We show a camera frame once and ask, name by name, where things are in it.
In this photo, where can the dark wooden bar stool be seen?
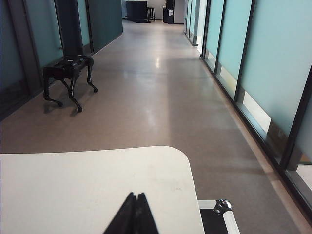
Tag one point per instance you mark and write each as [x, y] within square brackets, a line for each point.
[151, 8]

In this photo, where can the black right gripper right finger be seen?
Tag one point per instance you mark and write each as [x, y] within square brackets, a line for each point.
[146, 219]

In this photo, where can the dark blue counter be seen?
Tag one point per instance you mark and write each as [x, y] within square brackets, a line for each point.
[136, 12]

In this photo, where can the black aluminium-edged flight case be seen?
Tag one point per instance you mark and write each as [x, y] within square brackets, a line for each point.
[212, 224]

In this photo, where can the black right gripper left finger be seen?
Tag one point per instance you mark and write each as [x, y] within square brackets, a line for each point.
[123, 219]

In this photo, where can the tall black machine cabinet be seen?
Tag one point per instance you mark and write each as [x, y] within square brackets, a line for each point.
[165, 19]

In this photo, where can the black quadruped robot dog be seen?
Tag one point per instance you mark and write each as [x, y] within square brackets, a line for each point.
[70, 65]

